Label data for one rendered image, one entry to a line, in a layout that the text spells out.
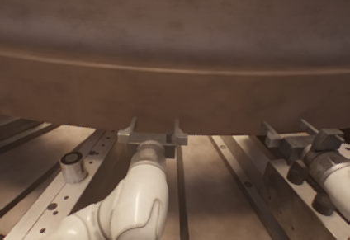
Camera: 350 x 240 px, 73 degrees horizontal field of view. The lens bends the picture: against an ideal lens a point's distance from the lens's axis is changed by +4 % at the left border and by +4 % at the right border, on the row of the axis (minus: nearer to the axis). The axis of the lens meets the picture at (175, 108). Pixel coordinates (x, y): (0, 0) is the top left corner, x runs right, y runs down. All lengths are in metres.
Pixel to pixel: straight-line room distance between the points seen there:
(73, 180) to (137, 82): 0.44
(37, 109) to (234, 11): 0.82
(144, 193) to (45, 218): 0.52
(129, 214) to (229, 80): 0.55
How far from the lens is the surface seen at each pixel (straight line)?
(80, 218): 0.55
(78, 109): 0.94
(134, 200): 0.45
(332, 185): 0.66
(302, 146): 0.72
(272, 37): 0.98
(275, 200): 1.21
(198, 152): 1.70
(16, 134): 2.00
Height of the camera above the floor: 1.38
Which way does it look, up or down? 29 degrees down
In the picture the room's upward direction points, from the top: 3 degrees clockwise
